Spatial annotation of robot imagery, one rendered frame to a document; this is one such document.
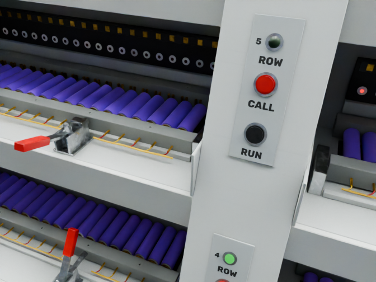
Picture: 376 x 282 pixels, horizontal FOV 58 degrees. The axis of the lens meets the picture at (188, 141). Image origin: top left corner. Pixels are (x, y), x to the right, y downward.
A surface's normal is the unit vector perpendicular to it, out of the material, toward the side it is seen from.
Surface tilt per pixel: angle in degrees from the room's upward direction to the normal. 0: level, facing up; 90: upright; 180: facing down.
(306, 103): 90
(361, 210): 20
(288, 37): 90
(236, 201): 90
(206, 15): 110
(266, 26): 90
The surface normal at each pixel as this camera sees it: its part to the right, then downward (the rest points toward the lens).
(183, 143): -0.37, 0.51
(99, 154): 0.02, -0.83
